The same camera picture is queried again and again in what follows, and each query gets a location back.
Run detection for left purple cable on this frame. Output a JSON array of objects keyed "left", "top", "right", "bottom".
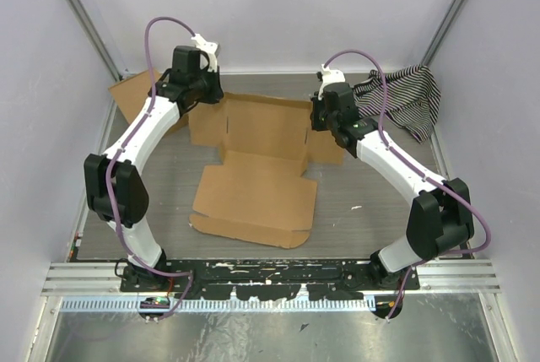
[{"left": 105, "top": 16, "right": 220, "bottom": 322}]

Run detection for perforated cable duct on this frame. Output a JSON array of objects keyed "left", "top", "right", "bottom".
[{"left": 60, "top": 296, "right": 375, "bottom": 314}]

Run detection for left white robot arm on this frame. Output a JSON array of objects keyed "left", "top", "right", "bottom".
[{"left": 84, "top": 37, "right": 224, "bottom": 292}]

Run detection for right aluminium corner post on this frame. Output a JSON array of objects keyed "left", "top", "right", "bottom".
[{"left": 420, "top": 0, "right": 467, "bottom": 67}]

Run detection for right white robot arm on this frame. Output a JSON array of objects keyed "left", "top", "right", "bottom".
[{"left": 310, "top": 82, "right": 474, "bottom": 290}]

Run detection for brown cardboard box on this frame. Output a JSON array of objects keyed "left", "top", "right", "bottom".
[
  {"left": 107, "top": 68, "right": 190, "bottom": 133},
  {"left": 189, "top": 93, "right": 344, "bottom": 249}
]

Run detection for aluminium front rail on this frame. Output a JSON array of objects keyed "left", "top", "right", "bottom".
[{"left": 41, "top": 258, "right": 501, "bottom": 296}]

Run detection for left aluminium corner post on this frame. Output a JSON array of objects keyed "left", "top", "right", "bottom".
[{"left": 66, "top": 0, "right": 124, "bottom": 81}]

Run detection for striped black white cloth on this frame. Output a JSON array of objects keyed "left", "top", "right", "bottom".
[{"left": 353, "top": 65, "right": 441, "bottom": 143}]

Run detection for folded brown cardboard box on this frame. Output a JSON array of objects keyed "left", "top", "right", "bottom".
[{"left": 107, "top": 68, "right": 190, "bottom": 133}]

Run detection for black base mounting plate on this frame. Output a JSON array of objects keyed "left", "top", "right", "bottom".
[{"left": 118, "top": 257, "right": 421, "bottom": 300}]

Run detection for aluminium corner post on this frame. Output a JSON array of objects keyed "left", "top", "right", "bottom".
[
  {"left": 420, "top": 0, "right": 467, "bottom": 67},
  {"left": 66, "top": 0, "right": 124, "bottom": 81}
]

